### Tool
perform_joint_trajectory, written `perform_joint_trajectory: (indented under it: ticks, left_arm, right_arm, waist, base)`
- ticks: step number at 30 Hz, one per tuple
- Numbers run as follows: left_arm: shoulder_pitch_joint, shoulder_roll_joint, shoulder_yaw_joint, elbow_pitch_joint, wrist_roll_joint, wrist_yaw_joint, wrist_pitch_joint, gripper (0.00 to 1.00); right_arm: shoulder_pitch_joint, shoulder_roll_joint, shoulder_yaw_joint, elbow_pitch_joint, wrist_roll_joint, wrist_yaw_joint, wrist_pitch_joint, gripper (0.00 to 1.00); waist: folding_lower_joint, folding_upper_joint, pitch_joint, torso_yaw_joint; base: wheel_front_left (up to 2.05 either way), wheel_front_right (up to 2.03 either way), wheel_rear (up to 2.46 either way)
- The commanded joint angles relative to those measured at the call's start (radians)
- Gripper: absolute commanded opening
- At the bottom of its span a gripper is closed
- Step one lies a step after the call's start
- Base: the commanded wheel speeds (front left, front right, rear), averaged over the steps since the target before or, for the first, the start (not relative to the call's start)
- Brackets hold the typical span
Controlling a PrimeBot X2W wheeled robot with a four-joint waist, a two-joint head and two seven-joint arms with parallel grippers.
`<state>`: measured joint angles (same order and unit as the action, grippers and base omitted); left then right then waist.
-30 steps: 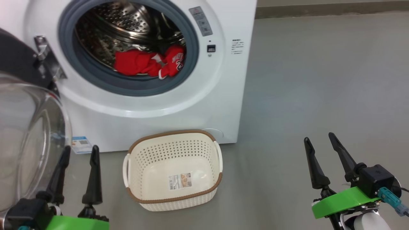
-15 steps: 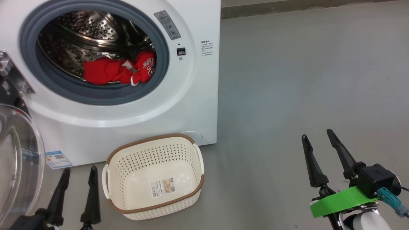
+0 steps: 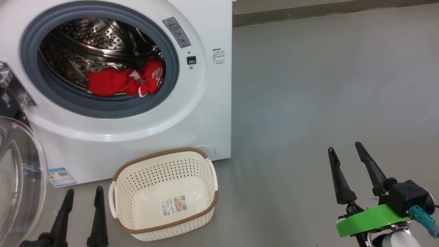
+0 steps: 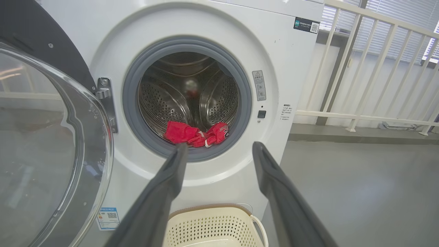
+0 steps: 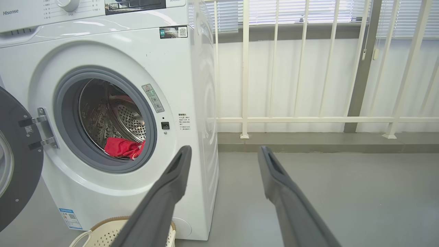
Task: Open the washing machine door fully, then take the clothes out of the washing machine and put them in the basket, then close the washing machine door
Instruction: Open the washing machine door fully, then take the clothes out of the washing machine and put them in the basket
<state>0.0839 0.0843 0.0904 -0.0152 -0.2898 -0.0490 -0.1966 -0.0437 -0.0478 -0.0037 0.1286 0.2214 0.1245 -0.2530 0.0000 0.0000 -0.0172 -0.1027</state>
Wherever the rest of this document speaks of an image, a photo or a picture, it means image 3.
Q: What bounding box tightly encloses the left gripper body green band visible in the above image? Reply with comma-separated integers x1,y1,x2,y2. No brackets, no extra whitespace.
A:
19,237,41,247

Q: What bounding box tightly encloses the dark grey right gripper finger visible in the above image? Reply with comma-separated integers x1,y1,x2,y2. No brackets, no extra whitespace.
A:
328,147,357,205
355,142,390,197

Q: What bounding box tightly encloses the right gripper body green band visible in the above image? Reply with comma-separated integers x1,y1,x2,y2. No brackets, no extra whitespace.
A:
336,202,415,247

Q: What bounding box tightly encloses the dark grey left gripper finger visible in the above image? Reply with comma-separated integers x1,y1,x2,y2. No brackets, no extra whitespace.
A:
40,188,74,247
86,186,109,247

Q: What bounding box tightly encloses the round black glass washer door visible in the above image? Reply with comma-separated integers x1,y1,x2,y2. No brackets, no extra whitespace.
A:
0,81,48,247

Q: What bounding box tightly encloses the red white basketball jersey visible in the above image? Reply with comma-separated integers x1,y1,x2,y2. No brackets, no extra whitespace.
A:
88,60,165,98

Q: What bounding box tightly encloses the cream perforated laundry basket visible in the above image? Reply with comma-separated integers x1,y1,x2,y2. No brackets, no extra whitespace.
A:
108,148,219,242

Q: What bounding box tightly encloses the printed product label sticker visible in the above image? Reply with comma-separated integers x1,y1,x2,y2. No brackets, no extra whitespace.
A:
161,196,188,216

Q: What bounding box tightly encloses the grey rubber door gasket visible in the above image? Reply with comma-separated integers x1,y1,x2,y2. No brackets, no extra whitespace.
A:
20,4,180,119

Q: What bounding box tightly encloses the silver metal door hinge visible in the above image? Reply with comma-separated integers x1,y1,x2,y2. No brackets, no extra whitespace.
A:
0,61,37,110

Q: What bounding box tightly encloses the white front-load washing machine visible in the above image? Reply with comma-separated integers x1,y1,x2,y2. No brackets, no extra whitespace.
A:
0,0,233,187

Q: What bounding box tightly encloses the stainless steel washing machine drum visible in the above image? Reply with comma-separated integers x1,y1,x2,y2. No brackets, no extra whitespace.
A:
38,18,165,96

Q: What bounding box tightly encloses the blue energy label sticker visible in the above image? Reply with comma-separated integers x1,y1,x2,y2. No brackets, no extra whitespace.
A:
48,167,78,187

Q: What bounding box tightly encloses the grey warning sticker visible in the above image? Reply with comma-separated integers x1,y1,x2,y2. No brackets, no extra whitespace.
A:
162,17,191,48

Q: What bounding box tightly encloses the teal camera cable connector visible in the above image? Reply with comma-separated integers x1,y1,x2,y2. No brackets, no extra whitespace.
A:
409,205,439,239

